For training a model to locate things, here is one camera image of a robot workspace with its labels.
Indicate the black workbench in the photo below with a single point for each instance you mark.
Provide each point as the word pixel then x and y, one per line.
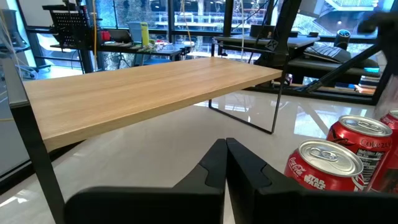
pixel 140 49

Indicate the wooden shelf rack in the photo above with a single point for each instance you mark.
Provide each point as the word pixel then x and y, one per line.
pixel 140 93

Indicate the red Coca-Cola original taste can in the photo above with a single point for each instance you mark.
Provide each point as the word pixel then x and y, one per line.
pixel 311 174

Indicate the red Coke Zero can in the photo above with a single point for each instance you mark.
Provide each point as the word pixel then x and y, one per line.
pixel 373 146

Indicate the yellow-green bottle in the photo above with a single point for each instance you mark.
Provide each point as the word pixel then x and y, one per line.
pixel 145 33

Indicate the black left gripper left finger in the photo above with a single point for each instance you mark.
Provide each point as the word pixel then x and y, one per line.
pixel 155 208

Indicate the teal plastic container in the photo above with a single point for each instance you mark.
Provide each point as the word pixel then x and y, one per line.
pixel 135 31

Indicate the black pegboard cart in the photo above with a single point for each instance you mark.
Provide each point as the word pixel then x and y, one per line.
pixel 71 25

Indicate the black keyboard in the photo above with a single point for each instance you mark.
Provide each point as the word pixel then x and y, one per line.
pixel 326 53

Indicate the black standing desk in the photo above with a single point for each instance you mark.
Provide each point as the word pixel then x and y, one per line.
pixel 298 67

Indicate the small red box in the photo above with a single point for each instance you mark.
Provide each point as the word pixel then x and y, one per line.
pixel 105 35

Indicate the black cylinder speaker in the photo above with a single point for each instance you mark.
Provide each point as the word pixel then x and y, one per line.
pixel 342 38

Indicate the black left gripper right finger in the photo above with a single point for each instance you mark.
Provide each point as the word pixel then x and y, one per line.
pixel 280 208

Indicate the red Coca-Cola can dark figure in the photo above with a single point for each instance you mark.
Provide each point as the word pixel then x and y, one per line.
pixel 390 155

